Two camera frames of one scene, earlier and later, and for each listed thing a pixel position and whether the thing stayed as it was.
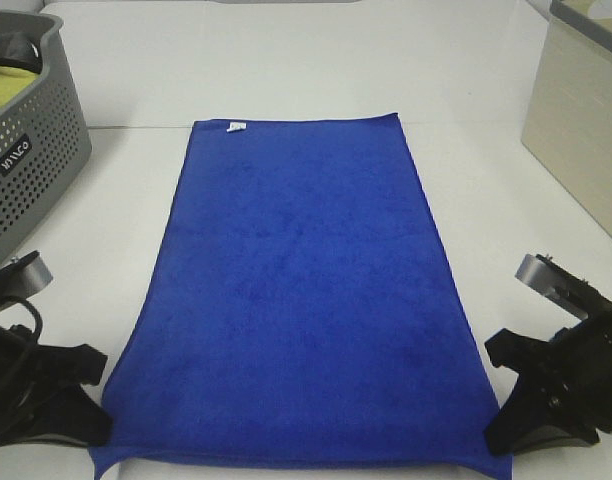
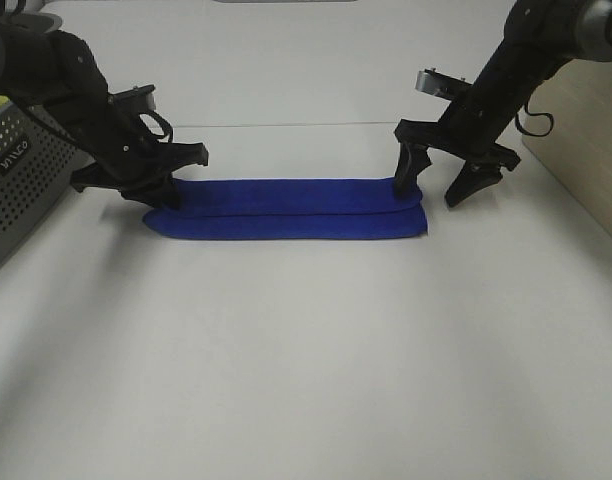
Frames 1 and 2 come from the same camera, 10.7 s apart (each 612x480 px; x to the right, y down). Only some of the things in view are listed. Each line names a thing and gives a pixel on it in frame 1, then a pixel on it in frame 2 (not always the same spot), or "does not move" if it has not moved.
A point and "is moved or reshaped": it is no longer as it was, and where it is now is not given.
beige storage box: [575, 116] does not move
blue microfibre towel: [299, 306] is moved or reshaped
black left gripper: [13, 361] → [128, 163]
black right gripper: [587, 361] → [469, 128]
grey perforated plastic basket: [36, 147] does not move
